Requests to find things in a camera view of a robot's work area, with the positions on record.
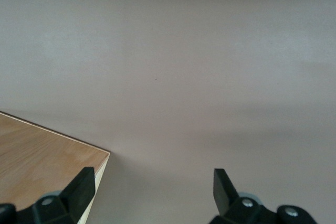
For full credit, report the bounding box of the wooden drawer cabinet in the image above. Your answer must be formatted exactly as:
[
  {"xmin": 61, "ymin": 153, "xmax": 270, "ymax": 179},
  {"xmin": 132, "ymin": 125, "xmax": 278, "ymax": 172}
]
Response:
[{"xmin": 0, "ymin": 111, "xmax": 110, "ymax": 224}]

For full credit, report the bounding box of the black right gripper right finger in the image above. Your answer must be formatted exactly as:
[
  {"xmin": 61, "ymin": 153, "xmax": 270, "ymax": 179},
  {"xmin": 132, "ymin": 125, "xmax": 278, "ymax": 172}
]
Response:
[{"xmin": 209, "ymin": 168, "xmax": 316, "ymax": 224}]

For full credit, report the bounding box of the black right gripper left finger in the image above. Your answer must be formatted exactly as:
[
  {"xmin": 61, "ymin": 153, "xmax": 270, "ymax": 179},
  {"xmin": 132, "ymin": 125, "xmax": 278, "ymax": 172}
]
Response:
[{"xmin": 0, "ymin": 166, "xmax": 96, "ymax": 224}]

